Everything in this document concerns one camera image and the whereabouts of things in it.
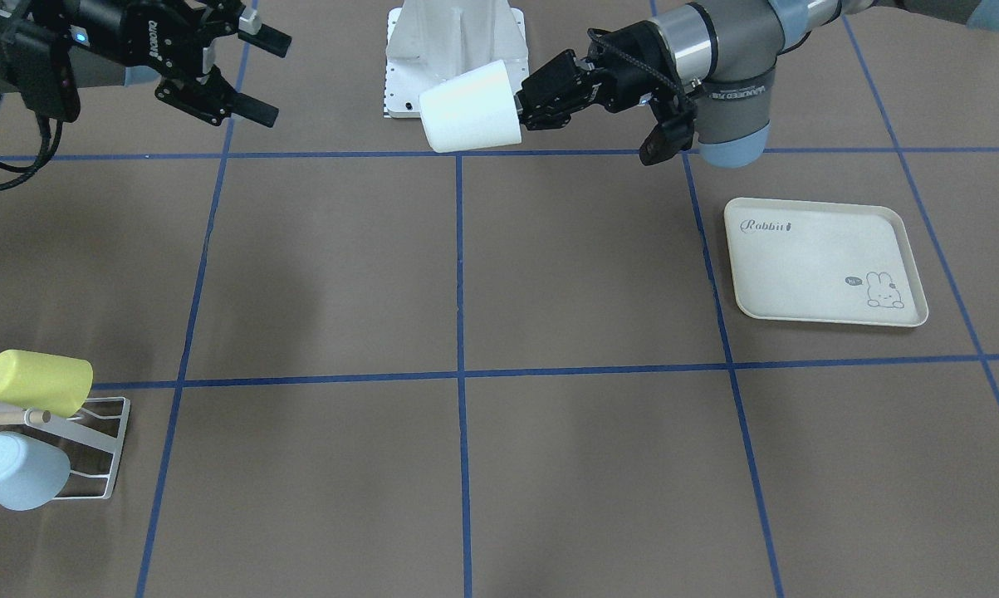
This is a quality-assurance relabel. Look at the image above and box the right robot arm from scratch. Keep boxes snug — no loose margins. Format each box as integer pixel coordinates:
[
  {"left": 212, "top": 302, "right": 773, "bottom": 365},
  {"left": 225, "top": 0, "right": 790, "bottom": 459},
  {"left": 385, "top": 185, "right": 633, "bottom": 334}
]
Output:
[{"left": 0, "top": 1, "right": 291, "bottom": 126}]

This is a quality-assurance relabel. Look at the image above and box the yellow plastic cup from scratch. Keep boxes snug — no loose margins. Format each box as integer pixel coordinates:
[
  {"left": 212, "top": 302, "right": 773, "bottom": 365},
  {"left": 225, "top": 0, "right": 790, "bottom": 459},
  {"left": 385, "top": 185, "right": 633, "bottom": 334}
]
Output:
[{"left": 0, "top": 350, "right": 94, "bottom": 418}]

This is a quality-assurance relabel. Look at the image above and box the white camera stand pillar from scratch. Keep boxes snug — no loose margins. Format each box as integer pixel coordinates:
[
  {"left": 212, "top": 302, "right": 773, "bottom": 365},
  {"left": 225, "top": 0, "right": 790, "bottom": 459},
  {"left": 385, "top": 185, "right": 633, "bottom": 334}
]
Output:
[{"left": 383, "top": 1, "right": 530, "bottom": 119}]

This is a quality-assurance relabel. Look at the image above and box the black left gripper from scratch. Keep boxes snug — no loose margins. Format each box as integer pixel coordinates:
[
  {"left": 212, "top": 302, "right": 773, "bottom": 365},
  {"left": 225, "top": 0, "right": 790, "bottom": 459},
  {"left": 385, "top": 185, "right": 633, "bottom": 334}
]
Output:
[{"left": 518, "top": 22, "right": 698, "bottom": 131}]

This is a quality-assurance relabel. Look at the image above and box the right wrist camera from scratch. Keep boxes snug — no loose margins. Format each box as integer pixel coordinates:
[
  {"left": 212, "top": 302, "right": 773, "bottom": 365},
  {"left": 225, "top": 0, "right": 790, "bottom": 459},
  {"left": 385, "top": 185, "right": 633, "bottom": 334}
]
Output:
[{"left": 0, "top": 22, "right": 81, "bottom": 122}]

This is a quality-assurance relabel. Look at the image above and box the white serving tray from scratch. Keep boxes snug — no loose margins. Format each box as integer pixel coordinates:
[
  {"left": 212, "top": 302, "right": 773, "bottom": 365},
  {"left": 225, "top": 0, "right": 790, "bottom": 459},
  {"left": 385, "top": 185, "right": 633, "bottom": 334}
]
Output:
[{"left": 723, "top": 197, "right": 929, "bottom": 328}]

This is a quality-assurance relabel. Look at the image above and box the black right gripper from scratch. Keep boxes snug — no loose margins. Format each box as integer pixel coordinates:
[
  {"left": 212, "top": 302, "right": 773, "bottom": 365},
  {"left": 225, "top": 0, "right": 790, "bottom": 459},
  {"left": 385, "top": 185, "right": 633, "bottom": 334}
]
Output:
[{"left": 67, "top": 1, "right": 291, "bottom": 128}]

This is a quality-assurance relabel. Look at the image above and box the cream plastic cup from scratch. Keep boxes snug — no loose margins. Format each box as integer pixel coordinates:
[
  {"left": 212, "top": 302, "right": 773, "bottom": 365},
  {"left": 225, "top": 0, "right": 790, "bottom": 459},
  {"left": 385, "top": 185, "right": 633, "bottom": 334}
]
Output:
[{"left": 419, "top": 61, "right": 522, "bottom": 153}]

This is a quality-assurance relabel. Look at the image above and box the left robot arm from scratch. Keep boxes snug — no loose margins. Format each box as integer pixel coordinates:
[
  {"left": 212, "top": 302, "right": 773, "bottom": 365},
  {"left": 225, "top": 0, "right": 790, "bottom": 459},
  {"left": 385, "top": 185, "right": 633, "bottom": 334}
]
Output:
[{"left": 514, "top": 1, "right": 875, "bottom": 168}]

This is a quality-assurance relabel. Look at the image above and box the black camera cable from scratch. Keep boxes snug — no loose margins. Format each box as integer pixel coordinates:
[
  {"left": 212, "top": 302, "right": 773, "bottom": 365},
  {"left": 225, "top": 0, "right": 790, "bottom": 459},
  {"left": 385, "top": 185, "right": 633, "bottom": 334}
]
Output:
[
  {"left": 587, "top": 27, "right": 699, "bottom": 125},
  {"left": 0, "top": 108, "right": 55, "bottom": 195}
]

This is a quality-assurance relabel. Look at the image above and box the white wire cup rack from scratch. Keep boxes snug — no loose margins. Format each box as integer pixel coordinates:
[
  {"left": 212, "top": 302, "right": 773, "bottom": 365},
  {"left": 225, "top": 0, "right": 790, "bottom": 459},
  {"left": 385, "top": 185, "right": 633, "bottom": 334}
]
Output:
[{"left": 0, "top": 397, "right": 131, "bottom": 500}]

